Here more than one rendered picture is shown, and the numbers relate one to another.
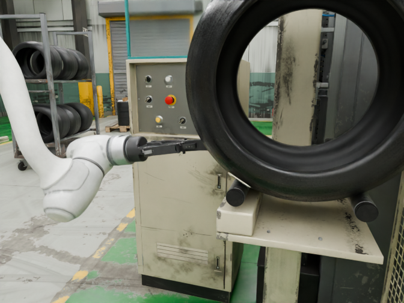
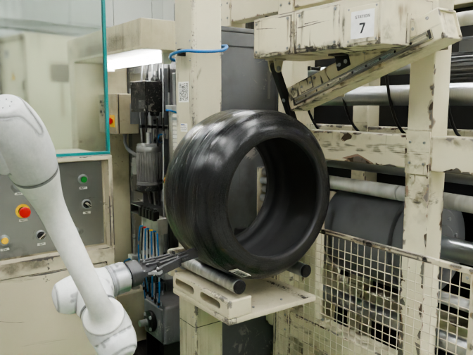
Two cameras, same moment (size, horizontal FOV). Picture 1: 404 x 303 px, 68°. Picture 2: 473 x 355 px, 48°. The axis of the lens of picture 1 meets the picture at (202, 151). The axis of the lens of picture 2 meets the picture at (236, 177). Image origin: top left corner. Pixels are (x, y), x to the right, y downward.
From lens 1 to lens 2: 124 cm
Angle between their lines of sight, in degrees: 51
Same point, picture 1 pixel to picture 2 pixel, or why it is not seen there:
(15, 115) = (87, 265)
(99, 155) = (110, 289)
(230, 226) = (238, 310)
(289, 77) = not seen: hidden behind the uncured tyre
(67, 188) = (129, 325)
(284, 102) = not seen: hidden behind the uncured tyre
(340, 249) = (296, 300)
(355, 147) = (263, 231)
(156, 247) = not seen: outside the picture
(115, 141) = (120, 271)
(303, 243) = (277, 304)
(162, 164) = (21, 300)
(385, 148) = (312, 230)
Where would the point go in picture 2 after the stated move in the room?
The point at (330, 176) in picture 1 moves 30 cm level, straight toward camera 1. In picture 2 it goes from (291, 253) to (351, 280)
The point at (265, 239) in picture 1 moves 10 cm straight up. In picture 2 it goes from (259, 311) to (259, 281)
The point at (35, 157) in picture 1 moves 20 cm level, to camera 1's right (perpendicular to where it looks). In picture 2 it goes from (106, 303) to (166, 281)
